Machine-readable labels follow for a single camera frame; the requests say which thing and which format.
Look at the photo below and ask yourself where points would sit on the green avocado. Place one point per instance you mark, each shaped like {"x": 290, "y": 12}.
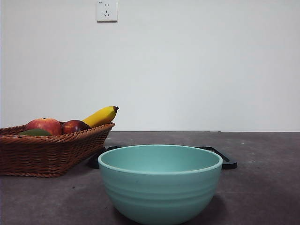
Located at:
{"x": 35, "y": 132}

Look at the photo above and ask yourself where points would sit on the yellow banana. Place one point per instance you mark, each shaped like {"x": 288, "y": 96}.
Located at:
{"x": 100, "y": 116}

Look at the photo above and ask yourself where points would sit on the teal ceramic bowl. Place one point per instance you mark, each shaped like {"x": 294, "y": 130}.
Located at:
{"x": 159, "y": 187}

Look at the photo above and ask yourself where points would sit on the white wall socket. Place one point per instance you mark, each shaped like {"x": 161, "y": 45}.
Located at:
{"x": 107, "y": 11}

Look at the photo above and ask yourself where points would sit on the black glossy tray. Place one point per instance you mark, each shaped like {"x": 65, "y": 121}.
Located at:
{"x": 230, "y": 164}

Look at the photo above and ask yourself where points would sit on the brown wicker basket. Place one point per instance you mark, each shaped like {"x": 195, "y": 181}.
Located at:
{"x": 47, "y": 152}

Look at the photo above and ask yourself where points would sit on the dark red plum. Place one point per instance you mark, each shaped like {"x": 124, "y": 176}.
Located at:
{"x": 73, "y": 127}

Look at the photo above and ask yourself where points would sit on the red yellow apple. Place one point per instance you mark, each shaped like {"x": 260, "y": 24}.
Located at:
{"x": 44, "y": 125}

